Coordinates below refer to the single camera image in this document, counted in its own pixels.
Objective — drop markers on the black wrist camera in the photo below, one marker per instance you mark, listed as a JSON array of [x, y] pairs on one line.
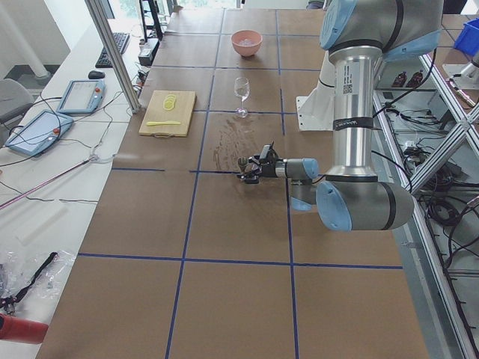
[[268, 154]]

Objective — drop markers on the aluminium frame post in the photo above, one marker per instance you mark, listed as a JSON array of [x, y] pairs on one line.
[[101, 22]]

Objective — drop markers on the blue teach pendant near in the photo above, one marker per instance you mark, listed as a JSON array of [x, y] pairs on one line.
[[40, 133]]

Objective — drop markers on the blue storage bin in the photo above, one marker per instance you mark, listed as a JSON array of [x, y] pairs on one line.
[[468, 40]]

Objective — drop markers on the clear wine glass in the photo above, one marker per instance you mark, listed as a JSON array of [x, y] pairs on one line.
[[242, 90]]

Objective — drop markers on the blue teach pendant far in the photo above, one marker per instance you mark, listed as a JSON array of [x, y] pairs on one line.
[[82, 97]]

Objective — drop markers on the red fire extinguisher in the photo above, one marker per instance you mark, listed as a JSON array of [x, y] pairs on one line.
[[22, 330]]

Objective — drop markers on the pink bowl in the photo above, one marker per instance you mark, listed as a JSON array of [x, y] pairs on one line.
[[249, 50]]

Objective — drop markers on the steel jigger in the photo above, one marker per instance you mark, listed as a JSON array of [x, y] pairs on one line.
[[242, 164]]

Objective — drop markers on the black computer mouse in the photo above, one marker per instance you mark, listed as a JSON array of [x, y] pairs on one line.
[[96, 74]]

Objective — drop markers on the yellow plastic knife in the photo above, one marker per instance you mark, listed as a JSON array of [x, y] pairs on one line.
[[163, 123]]

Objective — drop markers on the grey office chair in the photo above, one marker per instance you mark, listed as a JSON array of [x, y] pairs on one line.
[[15, 101]]

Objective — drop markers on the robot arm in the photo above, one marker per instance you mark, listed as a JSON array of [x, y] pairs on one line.
[[358, 36]]

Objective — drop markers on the blue teach pendant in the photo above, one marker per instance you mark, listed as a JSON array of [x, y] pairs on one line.
[[82, 97], [40, 133]]

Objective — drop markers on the clear ice cubes pile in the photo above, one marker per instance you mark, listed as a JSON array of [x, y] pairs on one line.
[[246, 42]]

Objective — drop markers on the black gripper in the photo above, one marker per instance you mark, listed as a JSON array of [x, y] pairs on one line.
[[269, 169]]

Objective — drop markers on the clear plastic bag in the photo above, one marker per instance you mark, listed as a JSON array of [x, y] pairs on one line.
[[40, 276]]

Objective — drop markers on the bamboo cutting board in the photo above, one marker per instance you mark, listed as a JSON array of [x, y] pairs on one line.
[[182, 112]]

